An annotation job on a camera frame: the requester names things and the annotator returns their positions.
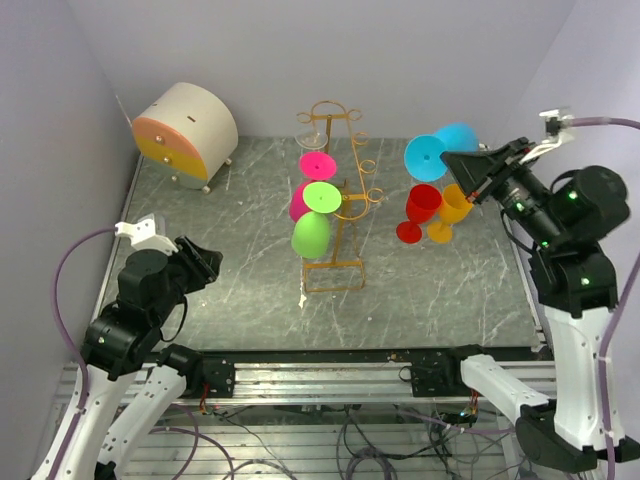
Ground blue plastic wine glass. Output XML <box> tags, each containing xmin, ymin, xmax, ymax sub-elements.
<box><xmin>404</xmin><ymin>123</ymin><xmax>479</xmax><ymax>183</ymax></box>

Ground white semicircular drawer cabinet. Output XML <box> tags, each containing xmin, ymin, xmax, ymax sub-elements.
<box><xmin>132</xmin><ymin>82</ymin><xmax>239</xmax><ymax>194</ymax></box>

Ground orange plastic wine glass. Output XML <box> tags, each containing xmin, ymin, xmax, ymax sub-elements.
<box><xmin>426</xmin><ymin>184</ymin><xmax>473</xmax><ymax>244</ymax></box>

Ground red plastic wine glass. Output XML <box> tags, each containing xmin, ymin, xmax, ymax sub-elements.
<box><xmin>396</xmin><ymin>184</ymin><xmax>442</xmax><ymax>244</ymax></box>

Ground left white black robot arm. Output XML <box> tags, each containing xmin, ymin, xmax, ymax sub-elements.
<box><xmin>34</xmin><ymin>236</ymin><xmax>223</xmax><ymax>479</ymax></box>

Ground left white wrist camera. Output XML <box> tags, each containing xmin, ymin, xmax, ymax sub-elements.
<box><xmin>115</xmin><ymin>213</ymin><xmax>178</xmax><ymax>256</ymax></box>

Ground clear wine glass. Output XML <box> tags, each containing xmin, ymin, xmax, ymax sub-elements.
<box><xmin>295</xmin><ymin>129</ymin><xmax>328</xmax><ymax>150</ymax></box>

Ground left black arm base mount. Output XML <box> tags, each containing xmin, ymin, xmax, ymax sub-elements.
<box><xmin>192</xmin><ymin>357</ymin><xmax>236</xmax><ymax>399</ymax></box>

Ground gold wire wine glass rack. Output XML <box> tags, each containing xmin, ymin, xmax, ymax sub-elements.
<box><xmin>297</xmin><ymin>100</ymin><xmax>384</xmax><ymax>293</ymax></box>

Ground pink plastic wine glass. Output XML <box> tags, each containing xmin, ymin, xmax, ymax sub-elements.
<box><xmin>289</xmin><ymin>151</ymin><xmax>337</xmax><ymax>222</ymax></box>

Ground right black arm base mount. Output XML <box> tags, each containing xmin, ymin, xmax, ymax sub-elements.
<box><xmin>395</xmin><ymin>344</ymin><xmax>496</xmax><ymax>398</ymax></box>

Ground aluminium rail frame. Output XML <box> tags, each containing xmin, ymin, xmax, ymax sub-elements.
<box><xmin>49</xmin><ymin>357</ymin><xmax>601</xmax><ymax>480</ymax></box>

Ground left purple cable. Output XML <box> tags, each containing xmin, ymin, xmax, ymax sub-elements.
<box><xmin>53</xmin><ymin>227</ymin><xmax>119</xmax><ymax>476</ymax></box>

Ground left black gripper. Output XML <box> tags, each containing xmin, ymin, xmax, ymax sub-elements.
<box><xmin>149</xmin><ymin>233</ymin><xmax>223</xmax><ymax>323</ymax></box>

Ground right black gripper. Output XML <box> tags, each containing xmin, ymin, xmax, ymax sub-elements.
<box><xmin>440</xmin><ymin>135</ymin><xmax>566</xmax><ymax>245</ymax></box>

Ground green plastic wine glass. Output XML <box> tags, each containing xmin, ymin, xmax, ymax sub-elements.
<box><xmin>289</xmin><ymin>181</ymin><xmax>342</xmax><ymax>259</ymax></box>

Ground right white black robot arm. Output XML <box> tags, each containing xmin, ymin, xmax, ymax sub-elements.
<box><xmin>440</xmin><ymin>138</ymin><xmax>639</xmax><ymax>474</ymax></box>

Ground tangled cables under frame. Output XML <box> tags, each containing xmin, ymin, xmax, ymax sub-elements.
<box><xmin>149</xmin><ymin>394</ymin><xmax>591</xmax><ymax>480</ymax></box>

